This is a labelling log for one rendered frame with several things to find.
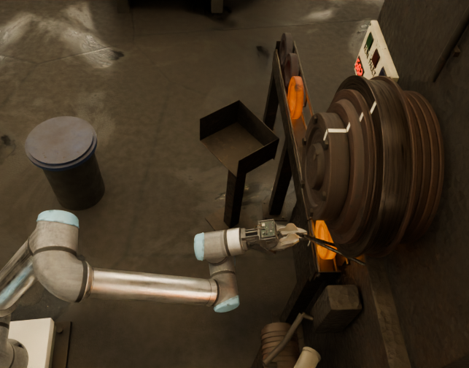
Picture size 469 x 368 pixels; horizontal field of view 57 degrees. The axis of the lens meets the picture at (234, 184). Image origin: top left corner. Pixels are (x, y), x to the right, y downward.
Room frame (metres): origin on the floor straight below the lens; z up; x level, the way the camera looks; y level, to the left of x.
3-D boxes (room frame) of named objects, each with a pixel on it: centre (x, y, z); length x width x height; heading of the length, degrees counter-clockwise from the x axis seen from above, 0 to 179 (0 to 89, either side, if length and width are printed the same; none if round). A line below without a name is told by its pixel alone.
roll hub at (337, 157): (0.71, -0.22, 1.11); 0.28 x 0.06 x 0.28; 8
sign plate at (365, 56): (1.07, -0.38, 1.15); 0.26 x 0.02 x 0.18; 8
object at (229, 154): (1.18, 0.01, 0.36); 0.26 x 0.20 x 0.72; 43
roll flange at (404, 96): (0.73, -0.40, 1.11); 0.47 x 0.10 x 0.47; 8
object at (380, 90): (0.72, -0.32, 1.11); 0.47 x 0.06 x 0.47; 8
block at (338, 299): (0.49, -0.36, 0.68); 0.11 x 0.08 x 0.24; 98
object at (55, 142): (1.24, 0.83, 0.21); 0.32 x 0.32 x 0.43
